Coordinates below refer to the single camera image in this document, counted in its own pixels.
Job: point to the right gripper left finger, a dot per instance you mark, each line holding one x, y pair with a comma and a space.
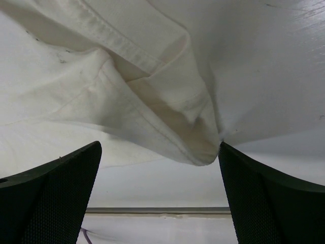
47, 204

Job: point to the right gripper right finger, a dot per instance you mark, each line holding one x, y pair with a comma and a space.
269, 206

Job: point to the white t shirt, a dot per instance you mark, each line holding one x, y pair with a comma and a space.
118, 72

